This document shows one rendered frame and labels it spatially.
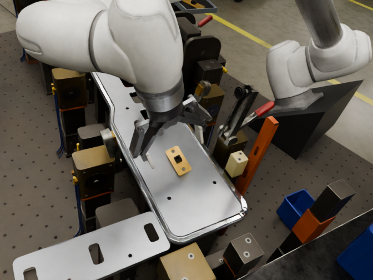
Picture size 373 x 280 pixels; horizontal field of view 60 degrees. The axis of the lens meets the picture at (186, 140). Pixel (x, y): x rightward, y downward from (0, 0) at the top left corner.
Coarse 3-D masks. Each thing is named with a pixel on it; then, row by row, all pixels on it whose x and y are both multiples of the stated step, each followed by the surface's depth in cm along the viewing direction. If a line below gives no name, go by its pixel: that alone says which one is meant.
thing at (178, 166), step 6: (168, 150) 85; (174, 150) 85; (180, 150) 85; (168, 156) 84; (174, 156) 84; (180, 156) 84; (174, 162) 83; (180, 162) 83; (186, 162) 83; (180, 168) 82; (186, 168) 82; (180, 174) 81
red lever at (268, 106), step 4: (264, 104) 86; (268, 104) 85; (272, 104) 85; (260, 108) 85; (264, 108) 85; (268, 108) 85; (272, 108) 86; (256, 112) 85; (260, 112) 85; (264, 112) 85; (248, 116) 86; (252, 116) 86; (256, 116) 85; (260, 116) 86; (244, 120) 86; (248, 120) 86; (252, 120) 86; (244, 124) 85; (240, 128) 86; (224, 132) 87; (228, 132) 86
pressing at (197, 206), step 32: (128, 96) 101; (128, 128) 91; (192, 128) 95; (128, 160) 83; (160, 160) 84; (192, 160) 86; (160, 192) 77; (192, 192) 79; (224, 192) 80; (160, 224) 72; (192, 224) 72; (224, 224) 74
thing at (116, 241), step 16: (112, 224) 69; (128, 224) 70; (144, 224) 70; (80, 240) 66; (96, 240) 66; (112, 240) 67; (128, 240) 67; (144, 240) 68; (160, 240) 68; (32, 256) 62; (48, 256) 62; (64, 256) 63; (80, 256) 63; (112, 256) 64; (144, 256) 65; (16, 272) 59; (48, 272) 60; (64, 272) 61; (80, 272) 61; (96, 272) 62; (112, 272) 62
